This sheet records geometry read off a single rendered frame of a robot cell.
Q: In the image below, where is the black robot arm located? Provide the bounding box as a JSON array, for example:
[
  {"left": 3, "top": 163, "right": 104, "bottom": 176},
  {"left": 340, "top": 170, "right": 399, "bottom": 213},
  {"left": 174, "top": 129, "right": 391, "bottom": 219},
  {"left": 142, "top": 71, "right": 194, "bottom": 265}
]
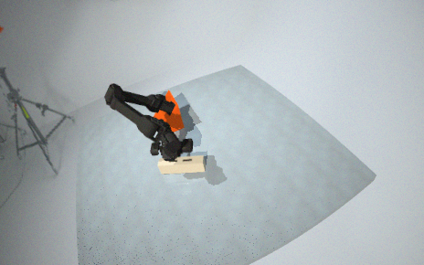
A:
[{"left": 104, "top": 83, "right": 181, "bottom": 162}]

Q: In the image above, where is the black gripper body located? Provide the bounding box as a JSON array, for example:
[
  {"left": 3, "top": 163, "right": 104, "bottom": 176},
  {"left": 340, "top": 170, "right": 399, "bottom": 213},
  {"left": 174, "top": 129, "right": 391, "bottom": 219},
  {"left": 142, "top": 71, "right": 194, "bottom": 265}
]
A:
[{"left": 150, "top": 138, "right": 193, "bottom": 156}]

